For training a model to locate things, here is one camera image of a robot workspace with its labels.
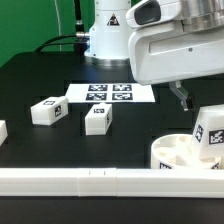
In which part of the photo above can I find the white front fence bar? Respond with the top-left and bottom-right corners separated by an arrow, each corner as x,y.
0,168 -> 224,198

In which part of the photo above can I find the black cable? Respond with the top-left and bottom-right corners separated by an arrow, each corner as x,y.
34,31 -> 91,54

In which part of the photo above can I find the white left fence bar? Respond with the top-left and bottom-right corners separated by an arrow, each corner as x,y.
0,120 -> 8,146

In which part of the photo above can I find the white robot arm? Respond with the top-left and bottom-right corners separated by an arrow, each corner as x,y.
84,0 -> 224,110

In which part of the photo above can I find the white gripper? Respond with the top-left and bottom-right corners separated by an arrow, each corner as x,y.
126,0 -> 224,111

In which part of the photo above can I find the white round stool seat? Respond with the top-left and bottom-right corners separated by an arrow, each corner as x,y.
150,134 -> 221,169

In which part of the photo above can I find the white marker sheet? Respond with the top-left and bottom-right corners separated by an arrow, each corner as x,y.
65,83 -> 155,103

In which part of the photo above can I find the white fence bar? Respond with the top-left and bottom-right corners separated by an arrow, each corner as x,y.
0,120 -> 8,146
0,168 -> 224,198

